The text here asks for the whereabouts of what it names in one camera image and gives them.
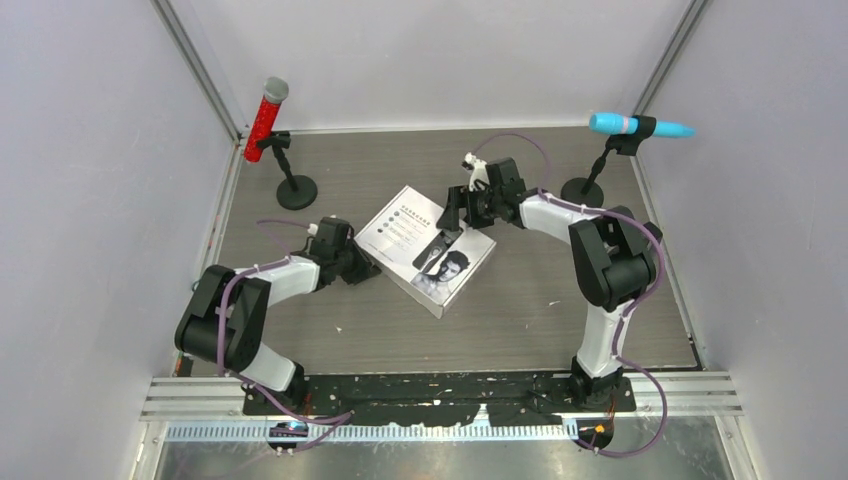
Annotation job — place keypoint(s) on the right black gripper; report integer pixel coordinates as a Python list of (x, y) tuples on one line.
[(460, 198)]

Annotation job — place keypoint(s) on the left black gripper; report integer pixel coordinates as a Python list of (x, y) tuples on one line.
[(365, 268)]

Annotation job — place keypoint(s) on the white hair clipper box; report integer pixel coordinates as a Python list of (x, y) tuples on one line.
[(431, 264)]

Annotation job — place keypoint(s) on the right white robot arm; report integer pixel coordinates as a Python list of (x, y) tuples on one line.
[(616, 258)]

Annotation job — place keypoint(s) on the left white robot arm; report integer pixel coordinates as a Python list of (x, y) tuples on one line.
[(224, 320)]

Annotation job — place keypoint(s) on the left black microphone stand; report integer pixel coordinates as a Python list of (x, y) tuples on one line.
[(295, 192)]

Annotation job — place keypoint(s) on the black microphone stand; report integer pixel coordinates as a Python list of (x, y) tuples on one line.
[(295, 192), (585, 190)]

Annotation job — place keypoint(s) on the right black microphone stand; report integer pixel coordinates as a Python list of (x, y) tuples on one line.
[(585, 190)]

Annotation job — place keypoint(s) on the blue microphone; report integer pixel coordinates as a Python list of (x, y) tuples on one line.
[(616, 124)]

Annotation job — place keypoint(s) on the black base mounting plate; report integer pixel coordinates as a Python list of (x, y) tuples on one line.
[(520, 398)]

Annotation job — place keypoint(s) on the red glitter microphone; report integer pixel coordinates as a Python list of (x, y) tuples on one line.
[(275, 92)]

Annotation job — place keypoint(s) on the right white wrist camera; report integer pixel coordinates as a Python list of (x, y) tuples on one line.
[(477, 169)]

